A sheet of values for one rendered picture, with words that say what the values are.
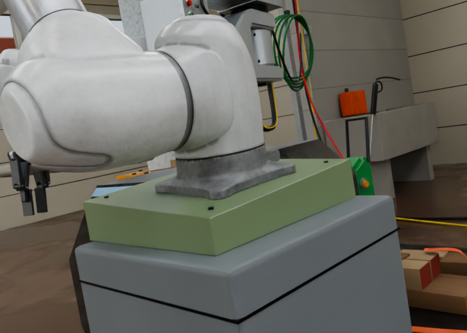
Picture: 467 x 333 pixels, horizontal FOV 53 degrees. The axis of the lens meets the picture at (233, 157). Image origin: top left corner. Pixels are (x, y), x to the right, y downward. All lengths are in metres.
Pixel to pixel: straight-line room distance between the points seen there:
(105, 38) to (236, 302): 0.37
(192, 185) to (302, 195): 0.17
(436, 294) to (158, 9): 1.70
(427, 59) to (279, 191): 6.18
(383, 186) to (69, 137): 4.41
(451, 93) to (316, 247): 6.11
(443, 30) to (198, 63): 6.15
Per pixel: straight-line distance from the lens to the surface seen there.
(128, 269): 0.72
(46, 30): 0.67
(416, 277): 2.32
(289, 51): 4.62
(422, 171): 5.71
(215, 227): 0.61
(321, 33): 5.23
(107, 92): 0.60
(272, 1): 2.66
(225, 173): 0.72
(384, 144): 4.68
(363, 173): 3.50
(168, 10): 2.01
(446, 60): 6.73
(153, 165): 2.79
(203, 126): 0.69
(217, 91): 0.69
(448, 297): 2.29
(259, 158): 0.75
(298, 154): 2.17
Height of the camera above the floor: 0.96
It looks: 4 degrees down
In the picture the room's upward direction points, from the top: 10 degrees counter-clockwise
